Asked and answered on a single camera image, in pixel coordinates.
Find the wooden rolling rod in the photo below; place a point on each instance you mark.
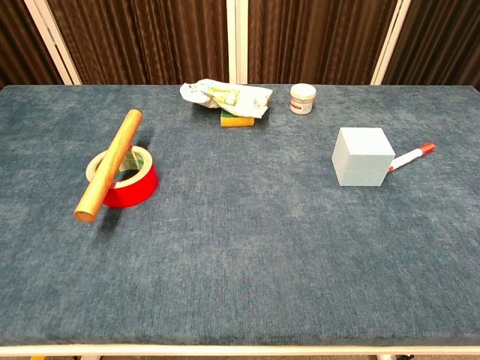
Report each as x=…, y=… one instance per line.
x=108, y=165

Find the blue table cloth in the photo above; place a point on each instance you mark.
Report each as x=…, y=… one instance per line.
x=240, y=243

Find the crumpled white printed bag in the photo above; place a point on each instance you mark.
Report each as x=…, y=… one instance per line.
x=243, y=98

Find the small white lidded jar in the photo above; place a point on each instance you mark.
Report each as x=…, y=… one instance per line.
x=303, y=99

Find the red tape roll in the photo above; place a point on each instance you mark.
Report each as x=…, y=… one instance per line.
x=135, y=191

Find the white marker with red cap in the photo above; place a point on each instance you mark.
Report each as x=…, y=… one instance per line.
x=408, y=157

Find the light blue cube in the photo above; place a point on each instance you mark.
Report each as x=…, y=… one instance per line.
x=362, y=161

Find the yellow green sponge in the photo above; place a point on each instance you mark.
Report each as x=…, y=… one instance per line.
x=236, y=122

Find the brown folding screen panel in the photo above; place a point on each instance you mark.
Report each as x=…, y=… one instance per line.
x=315, y=41
x=442, y=41
x=18, y=41
x=150, y=41

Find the white table frame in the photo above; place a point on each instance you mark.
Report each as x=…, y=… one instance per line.
x=240, y=350

